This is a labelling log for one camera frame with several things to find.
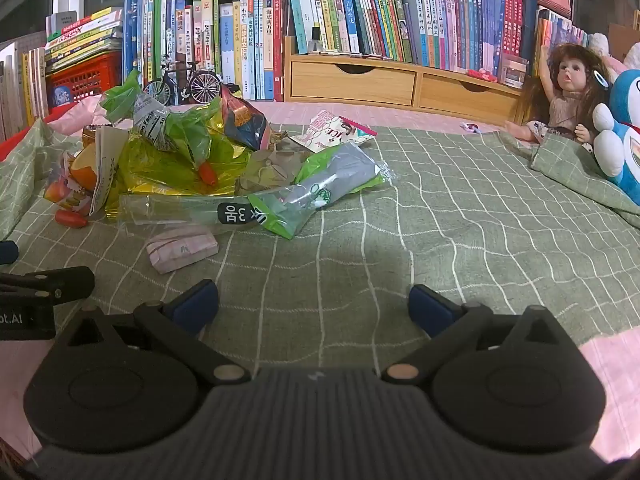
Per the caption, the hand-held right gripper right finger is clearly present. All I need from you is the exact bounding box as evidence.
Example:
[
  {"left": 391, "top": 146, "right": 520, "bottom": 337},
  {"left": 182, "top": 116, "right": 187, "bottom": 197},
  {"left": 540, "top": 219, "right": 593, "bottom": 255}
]
[{"left": 380, "top": 284, "right": 581, "bottom": 386}]

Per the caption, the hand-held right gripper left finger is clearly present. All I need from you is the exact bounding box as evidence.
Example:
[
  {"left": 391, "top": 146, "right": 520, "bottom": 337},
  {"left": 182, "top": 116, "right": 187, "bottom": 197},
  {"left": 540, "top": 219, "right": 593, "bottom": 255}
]
[{"left": 52, "top": 280, "right": 252, "bottom": 387}]

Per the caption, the yellow foil wrapper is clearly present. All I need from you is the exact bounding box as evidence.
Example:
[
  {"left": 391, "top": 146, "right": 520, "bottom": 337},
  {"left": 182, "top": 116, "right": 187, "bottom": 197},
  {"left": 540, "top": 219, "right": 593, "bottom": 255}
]
[{"left": 105, "top": 135, "right": 251, "bottom": 222}]

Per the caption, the green plastic bag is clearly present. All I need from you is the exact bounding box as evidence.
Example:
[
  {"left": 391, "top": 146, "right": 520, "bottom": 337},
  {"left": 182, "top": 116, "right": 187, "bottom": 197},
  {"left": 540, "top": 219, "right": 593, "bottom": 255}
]
[{"left": 100, "top": 70, "right": 251, "bottom": 168}]

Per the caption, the row of beige spined books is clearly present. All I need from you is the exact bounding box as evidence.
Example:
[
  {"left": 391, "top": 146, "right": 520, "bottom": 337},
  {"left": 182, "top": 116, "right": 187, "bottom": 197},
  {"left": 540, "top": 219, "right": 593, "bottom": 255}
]
[{"left": 0, "top": 42, "right": 51, "bottom": 143}]

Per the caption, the stack of flat books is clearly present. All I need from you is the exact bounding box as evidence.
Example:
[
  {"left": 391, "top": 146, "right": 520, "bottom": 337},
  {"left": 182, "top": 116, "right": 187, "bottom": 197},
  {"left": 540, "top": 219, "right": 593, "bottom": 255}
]
[{"left": 44, "top": 6, "right": 125, "bottom": 75}]

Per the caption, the row of tall mixed books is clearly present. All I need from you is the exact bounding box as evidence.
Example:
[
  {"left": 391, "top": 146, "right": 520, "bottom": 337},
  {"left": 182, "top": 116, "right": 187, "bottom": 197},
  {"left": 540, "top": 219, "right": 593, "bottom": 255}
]
[{"left": 124, "top": 0, "right": 288, "bottom": 104}]

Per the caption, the long row of colourful books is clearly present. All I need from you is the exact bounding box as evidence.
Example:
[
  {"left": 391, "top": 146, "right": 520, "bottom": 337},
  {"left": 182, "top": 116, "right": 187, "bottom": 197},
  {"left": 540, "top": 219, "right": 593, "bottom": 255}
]
[{"left": 282, "top": 0, "right": 538, "bottom": 73}]

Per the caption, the row of small leaning books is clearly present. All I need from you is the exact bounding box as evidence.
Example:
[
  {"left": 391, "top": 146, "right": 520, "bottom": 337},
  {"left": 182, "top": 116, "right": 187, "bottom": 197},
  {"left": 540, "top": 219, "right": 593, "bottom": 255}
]
[{"left": 536, "top": 6, "right": 592, "bottom": 77}]

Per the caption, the pink tissue packet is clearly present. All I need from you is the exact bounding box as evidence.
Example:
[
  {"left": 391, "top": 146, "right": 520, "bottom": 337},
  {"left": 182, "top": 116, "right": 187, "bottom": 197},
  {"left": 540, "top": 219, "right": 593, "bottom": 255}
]
[{"left": 145, "top": 230, "right": 219, "bottom": 275}]

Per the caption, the green checked blanket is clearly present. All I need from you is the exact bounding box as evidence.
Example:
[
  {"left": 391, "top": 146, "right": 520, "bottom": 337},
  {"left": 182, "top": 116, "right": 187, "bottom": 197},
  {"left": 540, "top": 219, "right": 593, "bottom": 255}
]
[{"left": 0, "top": 117, "right": 640, "bottom": 356}]

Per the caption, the clear long plastic wrapper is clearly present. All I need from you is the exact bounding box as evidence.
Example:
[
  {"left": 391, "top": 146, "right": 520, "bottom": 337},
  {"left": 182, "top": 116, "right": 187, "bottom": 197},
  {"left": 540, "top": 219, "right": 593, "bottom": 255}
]
[{"left": 120, "top": 192, "right": 281, "bottom": 233}]

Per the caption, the orange snack packet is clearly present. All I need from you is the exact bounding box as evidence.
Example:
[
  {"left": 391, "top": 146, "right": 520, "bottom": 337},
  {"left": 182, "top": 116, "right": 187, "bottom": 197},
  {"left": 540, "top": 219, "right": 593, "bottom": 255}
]
[{"left": 42, "top": 142, "right": 101, "bottom": 216}]

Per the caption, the white printed paper wrapper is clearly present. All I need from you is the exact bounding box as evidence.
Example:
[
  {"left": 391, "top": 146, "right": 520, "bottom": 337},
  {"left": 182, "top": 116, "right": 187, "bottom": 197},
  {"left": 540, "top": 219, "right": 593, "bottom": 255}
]
[{"left": 90, "top": 127, "right": 132, "bottom": 221}]

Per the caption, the brown patterned wrapper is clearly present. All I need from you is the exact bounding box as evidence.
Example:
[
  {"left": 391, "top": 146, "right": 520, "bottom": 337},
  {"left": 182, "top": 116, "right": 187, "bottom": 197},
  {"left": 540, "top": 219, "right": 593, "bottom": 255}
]
[{"left": 235, "top": 132, "right": 321, "bottom": 196}]

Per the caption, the green grey packet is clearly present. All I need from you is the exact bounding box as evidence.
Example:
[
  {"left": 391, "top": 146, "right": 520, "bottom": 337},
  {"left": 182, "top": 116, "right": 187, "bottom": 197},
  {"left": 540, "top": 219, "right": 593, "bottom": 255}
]
[{"left": 247, "top": 140, "right": 396, "bottom": 241}]

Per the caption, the blue orange snack bag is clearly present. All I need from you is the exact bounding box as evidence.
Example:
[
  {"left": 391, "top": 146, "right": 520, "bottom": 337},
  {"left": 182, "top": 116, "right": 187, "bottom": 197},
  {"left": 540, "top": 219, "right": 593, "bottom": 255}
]
[{"left": 220, "top": 85, "right": 273, "bottom": 153}]

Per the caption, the red plastic crate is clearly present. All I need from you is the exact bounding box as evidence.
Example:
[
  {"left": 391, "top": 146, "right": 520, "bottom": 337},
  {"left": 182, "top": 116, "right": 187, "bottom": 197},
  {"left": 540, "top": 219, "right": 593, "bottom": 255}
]
[{"left": 46, "top": 50, "right": 126, "bottom": 107}]

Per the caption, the pink bedsheet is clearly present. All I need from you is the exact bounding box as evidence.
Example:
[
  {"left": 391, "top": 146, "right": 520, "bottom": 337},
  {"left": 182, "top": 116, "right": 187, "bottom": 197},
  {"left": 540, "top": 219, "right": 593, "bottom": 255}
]
[{"left": 0, "top": 95, "right": 640, "bottom": 466}]

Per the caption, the white pink wrapper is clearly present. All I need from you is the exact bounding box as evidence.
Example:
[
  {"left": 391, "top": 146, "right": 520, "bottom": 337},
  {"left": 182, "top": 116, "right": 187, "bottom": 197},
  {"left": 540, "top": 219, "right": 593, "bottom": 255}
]
[{"left": 290, "top": 110, "right": 378, "bottom": 153}]

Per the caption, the model bicycle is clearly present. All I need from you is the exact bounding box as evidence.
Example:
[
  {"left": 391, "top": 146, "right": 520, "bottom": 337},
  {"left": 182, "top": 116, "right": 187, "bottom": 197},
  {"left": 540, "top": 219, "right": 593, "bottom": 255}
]
[{"left": 142, "top": 55, "right": 223, "bottom": 108}]

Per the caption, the small grey book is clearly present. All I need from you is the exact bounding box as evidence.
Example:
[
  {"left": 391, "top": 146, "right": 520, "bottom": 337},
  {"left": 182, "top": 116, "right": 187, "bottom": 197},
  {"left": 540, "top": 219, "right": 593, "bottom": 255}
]
[{"left": 47, "top": 10, "right": 79, "bottom": 36}]

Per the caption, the wooden desktop organizer with drawers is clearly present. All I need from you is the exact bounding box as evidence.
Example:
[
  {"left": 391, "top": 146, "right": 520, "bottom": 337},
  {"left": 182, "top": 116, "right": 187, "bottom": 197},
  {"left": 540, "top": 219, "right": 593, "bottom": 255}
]
[{"left": 282, "top": 35, "right": 526, "bottom": 126}]

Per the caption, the small clear box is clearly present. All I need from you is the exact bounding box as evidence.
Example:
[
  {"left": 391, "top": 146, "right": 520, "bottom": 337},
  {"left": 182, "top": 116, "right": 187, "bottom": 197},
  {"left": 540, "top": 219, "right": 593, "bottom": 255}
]
[{"left": 500, "top": 55, "right": 530, "bottom": 88}]

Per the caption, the brown haired doll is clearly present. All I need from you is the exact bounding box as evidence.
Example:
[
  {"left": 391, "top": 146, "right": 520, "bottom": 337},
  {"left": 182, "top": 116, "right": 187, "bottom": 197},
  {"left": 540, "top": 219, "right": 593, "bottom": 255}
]
[{"left": 502, "top": 42, "right": 613, "bottom": 153}]

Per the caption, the blue plush toy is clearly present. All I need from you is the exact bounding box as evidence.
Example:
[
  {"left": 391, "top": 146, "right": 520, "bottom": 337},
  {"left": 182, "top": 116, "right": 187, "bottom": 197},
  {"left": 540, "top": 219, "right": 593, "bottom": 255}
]
[{"left": 592, "top": 67, "right": 640, "bottom": 206}]

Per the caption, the white pink plush toy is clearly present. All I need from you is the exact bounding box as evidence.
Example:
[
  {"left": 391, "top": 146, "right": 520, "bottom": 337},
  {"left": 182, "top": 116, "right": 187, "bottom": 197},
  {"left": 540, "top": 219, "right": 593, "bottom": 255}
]
[{"left": 587, "top": 32, "right": 640, "bottom": 81}]

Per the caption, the brown cardboard box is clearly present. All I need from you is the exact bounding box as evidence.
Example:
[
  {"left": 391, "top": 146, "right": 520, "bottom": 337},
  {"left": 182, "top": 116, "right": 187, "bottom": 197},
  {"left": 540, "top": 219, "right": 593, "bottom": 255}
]
[{"left": 607, "top": 22, "right": 640, "bottom": 63}]

